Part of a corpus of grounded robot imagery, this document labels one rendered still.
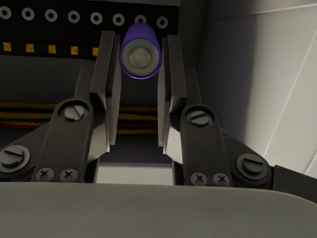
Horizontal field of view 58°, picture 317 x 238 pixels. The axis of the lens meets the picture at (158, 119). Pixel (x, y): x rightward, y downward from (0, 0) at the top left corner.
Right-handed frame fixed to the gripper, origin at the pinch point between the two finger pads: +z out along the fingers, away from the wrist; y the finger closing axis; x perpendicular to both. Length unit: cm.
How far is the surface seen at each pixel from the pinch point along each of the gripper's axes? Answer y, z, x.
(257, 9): 6.3, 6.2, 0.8
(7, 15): -12.2, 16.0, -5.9
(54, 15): -8.1, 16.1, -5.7
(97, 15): -4.2, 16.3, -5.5
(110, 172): -1.6, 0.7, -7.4
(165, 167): 1.8, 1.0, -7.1
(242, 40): 6.6, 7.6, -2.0
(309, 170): 9.4, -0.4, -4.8
